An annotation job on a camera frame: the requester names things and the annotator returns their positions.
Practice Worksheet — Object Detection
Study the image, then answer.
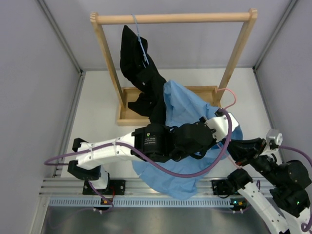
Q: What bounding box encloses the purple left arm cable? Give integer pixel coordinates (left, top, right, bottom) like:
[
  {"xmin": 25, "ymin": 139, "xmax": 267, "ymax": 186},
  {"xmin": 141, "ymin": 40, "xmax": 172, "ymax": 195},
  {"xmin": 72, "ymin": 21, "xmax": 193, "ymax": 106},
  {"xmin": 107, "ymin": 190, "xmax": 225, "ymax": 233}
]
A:
[{"xmin": 43, "ymin": 109, "xmax": 232, "ymax": 178}]

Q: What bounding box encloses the grey slotted cable duct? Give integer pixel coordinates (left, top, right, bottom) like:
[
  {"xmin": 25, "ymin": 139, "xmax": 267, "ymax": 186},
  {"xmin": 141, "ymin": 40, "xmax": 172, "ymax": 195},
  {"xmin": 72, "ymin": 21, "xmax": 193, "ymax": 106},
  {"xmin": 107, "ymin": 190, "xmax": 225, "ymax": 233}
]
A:
[{"xmin": 49, "ymin": 197, "xmax": 243, "ymax": 208}]

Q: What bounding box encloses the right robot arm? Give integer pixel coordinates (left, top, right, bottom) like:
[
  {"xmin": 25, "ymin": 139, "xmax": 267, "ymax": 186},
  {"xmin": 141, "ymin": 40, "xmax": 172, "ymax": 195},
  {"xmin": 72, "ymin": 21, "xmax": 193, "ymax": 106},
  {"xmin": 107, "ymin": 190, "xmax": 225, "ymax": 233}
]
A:
[{"xmin": 227, "ymin": 138, "xmax": 312, "ymax": 234}]

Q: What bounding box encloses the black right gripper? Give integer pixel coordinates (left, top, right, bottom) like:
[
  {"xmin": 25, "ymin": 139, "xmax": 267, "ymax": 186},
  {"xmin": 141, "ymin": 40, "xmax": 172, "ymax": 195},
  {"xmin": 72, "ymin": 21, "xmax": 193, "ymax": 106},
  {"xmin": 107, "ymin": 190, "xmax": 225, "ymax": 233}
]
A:
[{"xmin": 221, "ymin": 136, "xmax": 283, "ymax": 186}]

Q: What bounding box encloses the pink plastic hanger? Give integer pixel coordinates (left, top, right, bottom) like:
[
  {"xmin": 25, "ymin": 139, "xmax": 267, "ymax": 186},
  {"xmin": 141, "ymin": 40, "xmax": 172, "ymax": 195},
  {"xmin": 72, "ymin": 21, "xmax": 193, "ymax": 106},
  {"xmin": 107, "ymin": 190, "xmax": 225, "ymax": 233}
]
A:
[{"xmin": 215, "ymin": 88, "xmax": 244, "ymax": 169}]

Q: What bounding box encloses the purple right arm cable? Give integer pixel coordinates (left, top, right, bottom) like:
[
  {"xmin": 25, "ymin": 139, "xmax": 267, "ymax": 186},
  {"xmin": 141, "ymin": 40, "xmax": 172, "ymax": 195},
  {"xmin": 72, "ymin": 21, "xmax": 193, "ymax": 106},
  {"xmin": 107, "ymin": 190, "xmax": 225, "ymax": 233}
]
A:
[{"xmin": 277, "ymin": 145, "xmax": 312, "ymax": 232}]

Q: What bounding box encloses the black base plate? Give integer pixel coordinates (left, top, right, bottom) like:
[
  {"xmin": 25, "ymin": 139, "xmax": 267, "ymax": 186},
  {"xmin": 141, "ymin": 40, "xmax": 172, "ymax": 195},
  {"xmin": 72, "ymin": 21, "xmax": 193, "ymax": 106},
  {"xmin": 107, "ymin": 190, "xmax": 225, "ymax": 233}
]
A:
[
  {"xmin": 212, "ymin": 179, "xmax": 240, "ymax": 199},
  {"xmin": 82, "ymin": 179, "xmax": 126, "ymax": 195}
]

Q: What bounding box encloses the light blue shirt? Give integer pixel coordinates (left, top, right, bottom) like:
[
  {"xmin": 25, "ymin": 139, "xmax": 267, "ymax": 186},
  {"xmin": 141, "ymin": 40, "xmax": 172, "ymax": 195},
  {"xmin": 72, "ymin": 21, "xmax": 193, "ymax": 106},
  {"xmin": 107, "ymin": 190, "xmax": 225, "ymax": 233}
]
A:
[{"xmin": 131, "ymin": 79, "xmax": 244, "ymax": 200}]

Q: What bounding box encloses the aluminium mounting rail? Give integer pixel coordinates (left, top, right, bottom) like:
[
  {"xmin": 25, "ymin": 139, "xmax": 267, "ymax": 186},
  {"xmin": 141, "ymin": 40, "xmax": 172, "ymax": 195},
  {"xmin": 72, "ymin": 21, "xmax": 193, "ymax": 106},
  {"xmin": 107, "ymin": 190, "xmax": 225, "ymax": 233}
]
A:
[{"xmin": 39, "ymin": 177, "xmax": 274, "ymax": 198}]

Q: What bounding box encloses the blue plastic hanger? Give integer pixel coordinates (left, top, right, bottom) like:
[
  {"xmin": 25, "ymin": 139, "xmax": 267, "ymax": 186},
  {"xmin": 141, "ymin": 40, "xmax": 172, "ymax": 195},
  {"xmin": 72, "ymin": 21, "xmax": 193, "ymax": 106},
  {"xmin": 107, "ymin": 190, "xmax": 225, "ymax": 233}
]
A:
[{"xmin": 132, "ymin": 14, "xmax": 149, "ymax": 68}]

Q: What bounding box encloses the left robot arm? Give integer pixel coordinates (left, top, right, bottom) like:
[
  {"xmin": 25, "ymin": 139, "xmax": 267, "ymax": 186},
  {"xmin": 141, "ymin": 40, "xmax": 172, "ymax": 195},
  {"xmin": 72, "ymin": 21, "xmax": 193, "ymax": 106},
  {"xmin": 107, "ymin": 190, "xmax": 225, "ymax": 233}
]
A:
[{"xmin": 67, "ymin": 122, "xmax": 217, "ymax": 195}]

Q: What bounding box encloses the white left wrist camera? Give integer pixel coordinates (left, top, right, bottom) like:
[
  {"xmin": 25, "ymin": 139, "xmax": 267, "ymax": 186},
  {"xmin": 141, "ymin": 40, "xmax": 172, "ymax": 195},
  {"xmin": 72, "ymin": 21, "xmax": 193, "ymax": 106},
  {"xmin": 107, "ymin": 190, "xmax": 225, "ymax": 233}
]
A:
[{"xmin": 204, "ymin": 115, "xmax": 229, "ymax": 142}]

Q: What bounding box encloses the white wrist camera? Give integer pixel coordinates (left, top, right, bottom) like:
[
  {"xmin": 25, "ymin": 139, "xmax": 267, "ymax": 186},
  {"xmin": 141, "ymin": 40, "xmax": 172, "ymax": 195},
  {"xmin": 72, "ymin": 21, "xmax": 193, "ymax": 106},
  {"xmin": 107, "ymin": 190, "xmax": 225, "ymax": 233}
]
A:
[
  {"xmin": 204, "ymin": 115, "xmax": 229, "ymax": 142},
  {"xmin": 266, "ymin": 129, "xmax": 283, "ymax": 150}
]

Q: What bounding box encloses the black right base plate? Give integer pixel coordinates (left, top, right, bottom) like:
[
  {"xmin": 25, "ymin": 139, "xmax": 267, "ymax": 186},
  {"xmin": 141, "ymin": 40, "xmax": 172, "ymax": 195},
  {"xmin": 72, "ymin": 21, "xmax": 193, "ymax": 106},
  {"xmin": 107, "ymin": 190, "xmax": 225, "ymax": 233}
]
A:
[{"xmin": 212, "ymin": 179, "xmax": 240, "ymax": 199}]

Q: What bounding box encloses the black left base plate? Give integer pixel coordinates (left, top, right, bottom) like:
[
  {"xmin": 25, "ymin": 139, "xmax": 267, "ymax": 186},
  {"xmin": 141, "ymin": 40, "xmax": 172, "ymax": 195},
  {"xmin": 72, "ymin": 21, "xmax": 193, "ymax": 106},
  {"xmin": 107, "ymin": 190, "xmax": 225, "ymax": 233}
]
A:
[{"xmin": 82, "ymin": 179, "xmax": 126, "ymax": 195}]

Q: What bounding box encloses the black shirt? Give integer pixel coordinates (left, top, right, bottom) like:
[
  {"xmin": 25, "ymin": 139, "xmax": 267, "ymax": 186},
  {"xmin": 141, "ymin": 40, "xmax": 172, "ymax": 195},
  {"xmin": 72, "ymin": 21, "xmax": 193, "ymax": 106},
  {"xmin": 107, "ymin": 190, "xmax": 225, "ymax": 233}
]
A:
[{"xmin": 119, "ymin": 25, "xmax": 166, "ymax": 124}]

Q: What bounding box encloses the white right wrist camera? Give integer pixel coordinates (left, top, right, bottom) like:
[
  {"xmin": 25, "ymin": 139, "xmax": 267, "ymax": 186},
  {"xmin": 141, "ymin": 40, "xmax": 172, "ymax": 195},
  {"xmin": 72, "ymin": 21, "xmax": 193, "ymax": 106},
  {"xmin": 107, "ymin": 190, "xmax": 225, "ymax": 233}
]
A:
[{"xmin": 266, "ymin": 129, "xmax": 283, "ymax": 150}]

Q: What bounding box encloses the wooden clothes rack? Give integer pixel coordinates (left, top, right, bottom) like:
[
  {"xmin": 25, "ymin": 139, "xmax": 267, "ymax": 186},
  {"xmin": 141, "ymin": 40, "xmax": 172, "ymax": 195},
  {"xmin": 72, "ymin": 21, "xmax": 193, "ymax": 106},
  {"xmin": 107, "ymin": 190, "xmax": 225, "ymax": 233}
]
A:
[{"xmin": 90, "ymin": 8, "xmax": 258, "ymax": 127}]

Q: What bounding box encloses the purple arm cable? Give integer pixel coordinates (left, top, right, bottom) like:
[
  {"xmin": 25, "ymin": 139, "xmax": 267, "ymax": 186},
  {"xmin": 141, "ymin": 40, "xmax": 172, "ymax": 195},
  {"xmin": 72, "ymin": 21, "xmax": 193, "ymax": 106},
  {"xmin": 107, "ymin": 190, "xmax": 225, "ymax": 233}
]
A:
[
  {"xmin": 277, "ymin": 145, "xmax": 312, "ymax": 232},
  {"xmin": 43, "ymin": 109, "xmax": 232, "ymax": 178}
]

